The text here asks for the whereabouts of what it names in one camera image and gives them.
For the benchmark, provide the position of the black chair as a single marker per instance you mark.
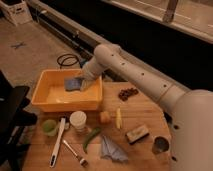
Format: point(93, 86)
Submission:
point(13, 120)

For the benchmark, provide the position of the white handled knife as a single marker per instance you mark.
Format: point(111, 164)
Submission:
point(57, 144)

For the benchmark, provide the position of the blue cloth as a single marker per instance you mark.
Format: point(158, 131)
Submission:
point(111, 150)

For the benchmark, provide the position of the green plastic cup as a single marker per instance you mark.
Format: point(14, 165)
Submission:
point(49, 127)

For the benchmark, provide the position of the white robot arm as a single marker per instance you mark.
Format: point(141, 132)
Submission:
point(191, 111)

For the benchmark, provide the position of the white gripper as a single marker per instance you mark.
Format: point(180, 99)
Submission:
point(85, 84)

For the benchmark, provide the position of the white cardboard box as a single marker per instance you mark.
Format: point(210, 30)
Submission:
point(17, 14)

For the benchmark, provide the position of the yellow plastic tray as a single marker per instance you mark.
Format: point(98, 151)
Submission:
point(50, 94)

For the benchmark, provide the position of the bunch of dark grapes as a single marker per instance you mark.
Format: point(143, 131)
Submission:
point(126, 93)

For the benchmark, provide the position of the blue sponge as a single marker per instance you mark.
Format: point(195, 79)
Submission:
point(72, 84)

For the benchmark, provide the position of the yellow banana piece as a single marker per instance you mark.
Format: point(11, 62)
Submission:
point(118, 119)

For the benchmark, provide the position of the white paper cup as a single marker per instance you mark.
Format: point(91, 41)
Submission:
point(78, 120)

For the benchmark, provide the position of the metal cup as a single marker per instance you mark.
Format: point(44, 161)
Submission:
point(160, 145)

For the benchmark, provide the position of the black whiteboard eraser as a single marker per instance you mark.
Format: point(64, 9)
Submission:
point(136, 134)

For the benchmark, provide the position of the red apple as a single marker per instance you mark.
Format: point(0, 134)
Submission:
point(104, 117)

